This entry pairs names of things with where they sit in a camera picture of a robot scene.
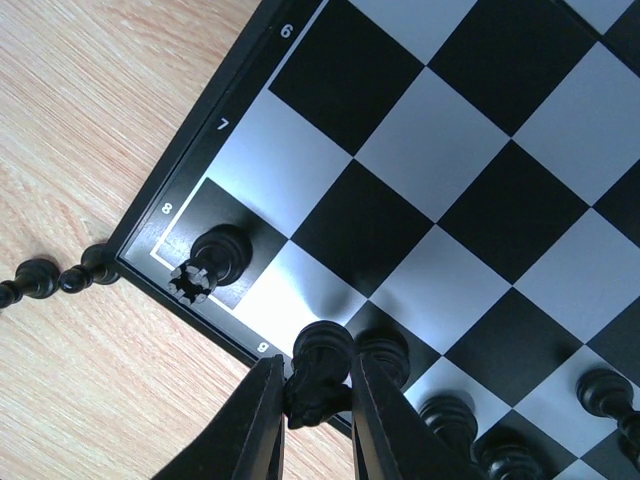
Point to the black chess pawn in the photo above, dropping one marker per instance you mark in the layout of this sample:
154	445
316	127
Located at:
322	358
217	258
390	349

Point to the black chess king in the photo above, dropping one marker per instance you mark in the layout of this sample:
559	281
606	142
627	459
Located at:
452	421

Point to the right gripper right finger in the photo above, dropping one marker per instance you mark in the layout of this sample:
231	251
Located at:
390	440

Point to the black and grey chessboard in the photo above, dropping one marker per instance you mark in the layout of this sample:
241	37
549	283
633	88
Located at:
466	172

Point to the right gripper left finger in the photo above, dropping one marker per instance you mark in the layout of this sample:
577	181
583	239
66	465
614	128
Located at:
245	439

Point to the black chess piece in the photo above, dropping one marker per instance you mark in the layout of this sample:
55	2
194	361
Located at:
36	278
95	267
607	394
507	459

